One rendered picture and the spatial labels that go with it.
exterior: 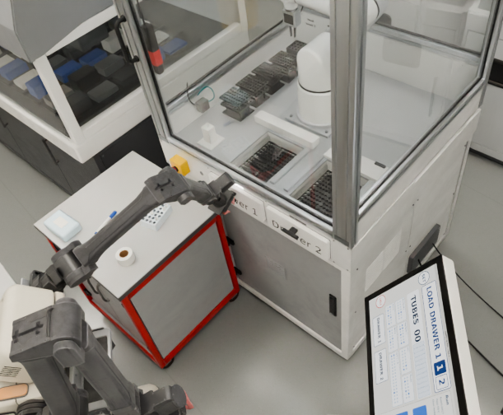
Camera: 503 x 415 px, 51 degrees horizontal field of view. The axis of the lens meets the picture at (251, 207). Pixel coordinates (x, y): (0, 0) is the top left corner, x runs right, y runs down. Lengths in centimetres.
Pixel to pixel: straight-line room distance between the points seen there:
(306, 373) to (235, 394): 35
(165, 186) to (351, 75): 57
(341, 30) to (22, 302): 101
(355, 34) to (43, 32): 139
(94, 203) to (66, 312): 147
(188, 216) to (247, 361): 83
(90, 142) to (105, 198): 30
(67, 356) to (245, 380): 171
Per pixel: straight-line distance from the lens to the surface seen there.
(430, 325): 147
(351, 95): 138
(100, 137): 262
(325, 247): 190
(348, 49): 132
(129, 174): 253
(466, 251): 309
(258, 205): 203
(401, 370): 150
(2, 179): 414
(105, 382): 120
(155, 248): 220
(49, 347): 103
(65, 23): 235
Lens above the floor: 242
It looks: 48 degrees down
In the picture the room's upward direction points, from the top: 11 degrees counter-clockwise
